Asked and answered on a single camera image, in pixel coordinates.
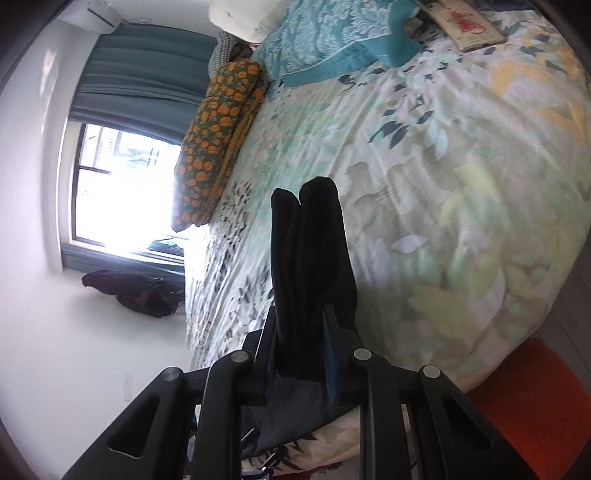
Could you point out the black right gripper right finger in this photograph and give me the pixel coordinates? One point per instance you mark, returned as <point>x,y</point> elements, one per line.
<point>344,378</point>

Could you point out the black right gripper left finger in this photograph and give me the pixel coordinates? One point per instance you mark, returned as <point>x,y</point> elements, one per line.
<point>257,381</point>

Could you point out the black pants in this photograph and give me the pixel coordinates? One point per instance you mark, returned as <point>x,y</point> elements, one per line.
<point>310,268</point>

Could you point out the orange fleece pants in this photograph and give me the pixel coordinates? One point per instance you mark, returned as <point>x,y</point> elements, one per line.
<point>537,402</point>

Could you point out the dark blue left curtain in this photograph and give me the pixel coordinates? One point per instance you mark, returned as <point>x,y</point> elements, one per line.
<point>87,260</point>

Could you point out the floral bed sheet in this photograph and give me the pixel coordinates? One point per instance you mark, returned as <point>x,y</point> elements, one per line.
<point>464,180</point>

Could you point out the orange floral folded quilt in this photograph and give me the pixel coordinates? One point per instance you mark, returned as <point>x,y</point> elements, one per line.
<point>212,142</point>

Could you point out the checkered grey cushion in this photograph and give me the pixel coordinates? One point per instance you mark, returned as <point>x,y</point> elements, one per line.
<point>227,48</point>

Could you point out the teal damask pillow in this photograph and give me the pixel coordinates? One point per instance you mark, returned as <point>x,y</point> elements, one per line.
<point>321,40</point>

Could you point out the cream padded headboard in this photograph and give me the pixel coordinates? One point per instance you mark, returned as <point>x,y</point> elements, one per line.
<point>249,20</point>

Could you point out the phone with floral case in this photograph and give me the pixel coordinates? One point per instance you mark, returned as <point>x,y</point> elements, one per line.
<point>468,29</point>

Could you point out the white air conditioner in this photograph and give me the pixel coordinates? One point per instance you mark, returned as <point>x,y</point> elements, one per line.
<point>96,16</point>

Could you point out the white wall socket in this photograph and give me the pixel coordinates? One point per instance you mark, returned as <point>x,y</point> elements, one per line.
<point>127,387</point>

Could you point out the window with dark frame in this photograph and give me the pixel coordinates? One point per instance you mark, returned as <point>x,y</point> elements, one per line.
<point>122,193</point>

